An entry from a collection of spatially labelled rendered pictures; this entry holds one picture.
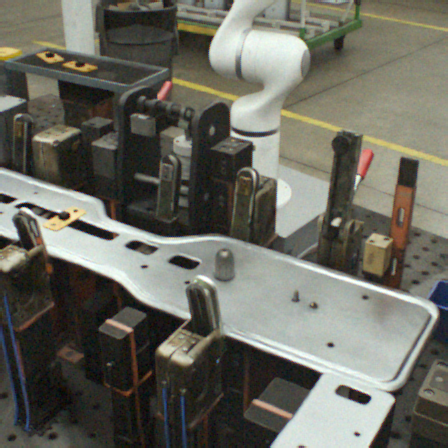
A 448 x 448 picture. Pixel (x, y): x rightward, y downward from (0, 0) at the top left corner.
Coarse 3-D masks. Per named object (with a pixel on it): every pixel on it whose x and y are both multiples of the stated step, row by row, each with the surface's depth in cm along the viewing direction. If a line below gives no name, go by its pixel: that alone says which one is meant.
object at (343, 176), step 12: (348, 132) 107; (336, 144) 104; (348, 144) 103; (360, 144) 107; (336, 156) 108; (348, 156) 108; (336, 168) 108; (348, 168) 108; (336, 180) 110; (348, 180) 108; (336, 192) 110; (348, 192) 108; (336, 204) 111; (348, 204) 109; (348, 216) 111; (324, 228) 112
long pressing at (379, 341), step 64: (0, 192) 136; (64, 192) 135; (64, 256) 116; (128, 256) 115; (192, 256) 115; (256, 256) 115; (256, 320) 100; (320, 320) 100; (384, 320) 100; (384, 384) 89
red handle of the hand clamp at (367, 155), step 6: (366, 150) 116; (360, 156) 117; (366, 156) 116; (372, 156) 116; (360, 162) 116; (366, 162) 115; (360, 168) 115; (366, 168) 115; (360, 174) 115; (360, 180) 115; (354, 192) 114; (336, 210) 113; (336, 216) 112; (330, 222) 112; (336, 222) 111; (336, 228) 112
